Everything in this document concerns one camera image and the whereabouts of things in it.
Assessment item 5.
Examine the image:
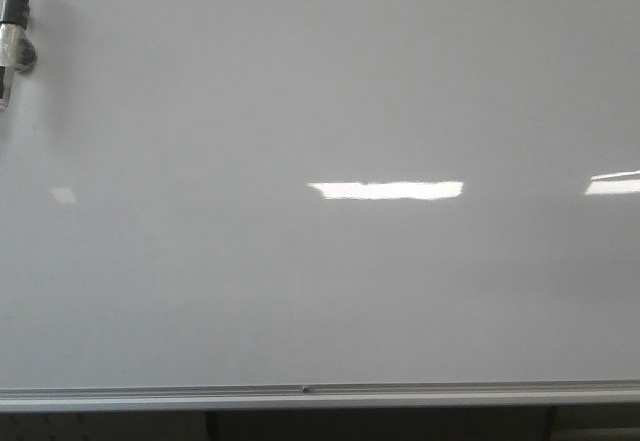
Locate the small grey marker magnet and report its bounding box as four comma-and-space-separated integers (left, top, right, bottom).
16, 37, 38, 73

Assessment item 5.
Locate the black and white marker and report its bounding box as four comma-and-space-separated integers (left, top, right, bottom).
1, 0, 30, 111

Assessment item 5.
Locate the large white whiteboard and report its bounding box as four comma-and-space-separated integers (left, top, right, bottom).
1, 0, 639, 389

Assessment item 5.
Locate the aluminium whiteboard bottom rail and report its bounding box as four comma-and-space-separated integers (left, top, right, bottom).
1, 380, 639, 413

